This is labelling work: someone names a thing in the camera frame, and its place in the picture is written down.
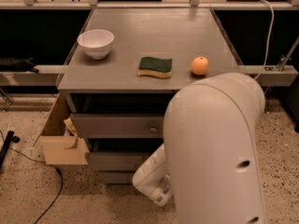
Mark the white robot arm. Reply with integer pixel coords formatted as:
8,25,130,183
133,73,267,224

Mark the grey wooden drawer cabinet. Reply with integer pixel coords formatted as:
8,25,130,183
57,7,247,147

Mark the grey top drawer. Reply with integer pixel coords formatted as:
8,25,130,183
70,114,164,138

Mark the green and yellow sponge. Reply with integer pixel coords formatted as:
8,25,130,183
137,57,172,78

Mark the orange fruit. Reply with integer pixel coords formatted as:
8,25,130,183
191,57,209,76

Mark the white ceramic bowl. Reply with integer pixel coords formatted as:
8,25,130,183
77,29,115,59

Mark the cardboard box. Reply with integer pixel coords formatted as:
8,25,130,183
39,94,89,165

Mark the black bar on floor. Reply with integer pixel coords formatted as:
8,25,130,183
0,131,20,168

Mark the black floor cable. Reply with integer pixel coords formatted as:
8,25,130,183
0,129,64,224

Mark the black object on left rail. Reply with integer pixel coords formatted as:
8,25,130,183
0,57,39,74

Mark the white hanging cable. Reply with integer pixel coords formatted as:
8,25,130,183
252,0,276,81

